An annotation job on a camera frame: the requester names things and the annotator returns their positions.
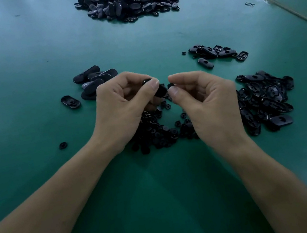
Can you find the person's left hand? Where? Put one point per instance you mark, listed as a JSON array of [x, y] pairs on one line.
[[118, 115]]

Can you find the person's right hand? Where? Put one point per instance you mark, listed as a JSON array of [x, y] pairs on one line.
[[214, 113]]

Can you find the assembled black oval piece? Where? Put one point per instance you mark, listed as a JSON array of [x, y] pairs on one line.
[[86, 74], [86, 84], [108, 73]]

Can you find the pile of small black buttons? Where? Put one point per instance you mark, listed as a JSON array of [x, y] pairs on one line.
[[156, 135]]

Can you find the pile of black oval shells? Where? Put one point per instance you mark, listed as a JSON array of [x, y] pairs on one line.
[[268, 98]]

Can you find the lone black ring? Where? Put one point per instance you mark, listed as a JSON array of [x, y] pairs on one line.
[[63, 145]]

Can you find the person's left forearm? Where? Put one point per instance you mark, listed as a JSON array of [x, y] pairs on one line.
[[42, 221]]

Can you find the person's right forearm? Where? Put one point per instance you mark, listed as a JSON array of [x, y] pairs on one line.
[[292, 194]]

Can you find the small black plastic scrap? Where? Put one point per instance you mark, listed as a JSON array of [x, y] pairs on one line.
[[249, 3]]

